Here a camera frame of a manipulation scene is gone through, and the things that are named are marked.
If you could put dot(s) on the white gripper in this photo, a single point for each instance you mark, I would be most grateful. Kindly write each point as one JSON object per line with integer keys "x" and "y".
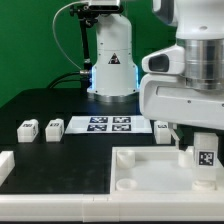
{"x": 166, "y": 98}

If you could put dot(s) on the white square table top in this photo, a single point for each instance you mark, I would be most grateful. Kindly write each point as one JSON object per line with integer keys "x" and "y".
{"x": 159, "y": 169}

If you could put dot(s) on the white sheet with AprilTags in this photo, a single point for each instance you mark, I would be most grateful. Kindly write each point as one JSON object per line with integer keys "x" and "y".
{"x": 108, "y": 124}

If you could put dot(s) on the white U-shaped obstacle fence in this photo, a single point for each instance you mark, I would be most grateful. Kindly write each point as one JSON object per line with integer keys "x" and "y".
{"x": 114, "y": 207}

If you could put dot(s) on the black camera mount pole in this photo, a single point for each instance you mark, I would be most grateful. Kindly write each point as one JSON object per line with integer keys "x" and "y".
{"x": 87, "y": 19}

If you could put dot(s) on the grey camera on pole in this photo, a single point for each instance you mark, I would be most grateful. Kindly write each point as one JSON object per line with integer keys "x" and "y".
{"x": 104, "y": 4}

